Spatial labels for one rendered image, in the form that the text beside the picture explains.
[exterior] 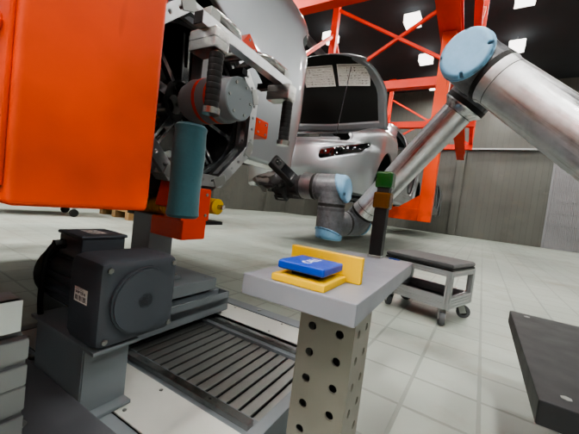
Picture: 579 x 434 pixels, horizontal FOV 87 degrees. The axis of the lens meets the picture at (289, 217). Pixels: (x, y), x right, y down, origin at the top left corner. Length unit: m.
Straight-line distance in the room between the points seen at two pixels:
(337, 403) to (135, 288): 0.44
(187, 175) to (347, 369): 0.61
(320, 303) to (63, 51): 0.41
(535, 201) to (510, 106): 14.56
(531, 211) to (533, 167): 1.73
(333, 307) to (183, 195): 0.59
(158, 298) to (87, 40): 0.49
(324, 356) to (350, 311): 0.20
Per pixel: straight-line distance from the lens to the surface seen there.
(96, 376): 0.81
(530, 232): 15.29
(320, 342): 0.57
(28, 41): 0.44
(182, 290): 1.16
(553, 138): 0.77
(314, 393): 0.61
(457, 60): 0.85
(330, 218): 0.98
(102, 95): 0.46
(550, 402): 0.68
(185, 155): 0.87
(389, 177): 0.76
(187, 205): 0.87
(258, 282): 0.43
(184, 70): 1.19
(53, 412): 0.78
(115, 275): 0.68
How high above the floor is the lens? 0.56
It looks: 3 degrees down
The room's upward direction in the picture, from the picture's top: 7 degrees clockwise
